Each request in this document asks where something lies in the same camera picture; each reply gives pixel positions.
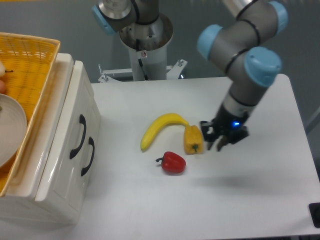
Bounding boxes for yellow bell pepper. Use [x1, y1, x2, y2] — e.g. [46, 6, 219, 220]
[183, 125, 204, 155]

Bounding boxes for black lower drawer handle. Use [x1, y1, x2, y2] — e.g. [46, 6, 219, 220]
[81, 136, 96, 177]

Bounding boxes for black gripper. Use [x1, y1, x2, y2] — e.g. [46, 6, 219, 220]
[199, 102, 250, 152]

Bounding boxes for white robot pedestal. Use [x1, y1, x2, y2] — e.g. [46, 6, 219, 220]
[98, 13, 188, 83]

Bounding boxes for red bell pepper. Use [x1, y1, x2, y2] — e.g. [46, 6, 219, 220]
[155, 151, 186, 174]

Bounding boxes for yellow banana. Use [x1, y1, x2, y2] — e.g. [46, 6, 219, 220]
[140, 113, 189, 152]

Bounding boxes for black corner device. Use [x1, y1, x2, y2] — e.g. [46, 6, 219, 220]
[308, 202, 320, 229]

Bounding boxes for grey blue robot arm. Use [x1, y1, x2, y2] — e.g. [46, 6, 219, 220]
[92, 0, 289, 151]

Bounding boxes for grey ridged plate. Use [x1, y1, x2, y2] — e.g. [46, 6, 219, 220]
[0, 94, 27, 167]

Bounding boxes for pink sausage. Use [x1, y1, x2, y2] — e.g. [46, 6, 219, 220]
[0, 80, 7, 94]

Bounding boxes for yellow woven basket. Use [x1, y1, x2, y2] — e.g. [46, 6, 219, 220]
[0, 32, 61, 197]

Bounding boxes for white pear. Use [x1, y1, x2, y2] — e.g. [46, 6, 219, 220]
[0, 61, 13, 77]

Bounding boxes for white drawer cabinet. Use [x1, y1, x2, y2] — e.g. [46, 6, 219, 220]
[0, 53, 101, 224]

